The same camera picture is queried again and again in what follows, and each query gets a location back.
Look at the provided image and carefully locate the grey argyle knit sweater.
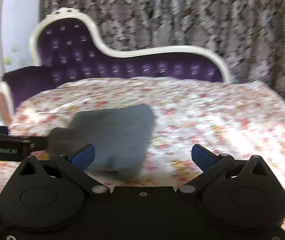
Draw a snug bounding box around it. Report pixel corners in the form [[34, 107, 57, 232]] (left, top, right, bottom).
[[47, 104, 155, 178]]

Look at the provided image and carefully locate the purple tufted chaise sofa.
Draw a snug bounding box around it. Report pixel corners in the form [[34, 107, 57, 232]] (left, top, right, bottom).
[[1, 8, 231, 116]]

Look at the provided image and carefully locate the grey damask curtain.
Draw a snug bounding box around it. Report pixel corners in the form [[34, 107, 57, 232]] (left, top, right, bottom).
[[42, 0, 285, 99]]

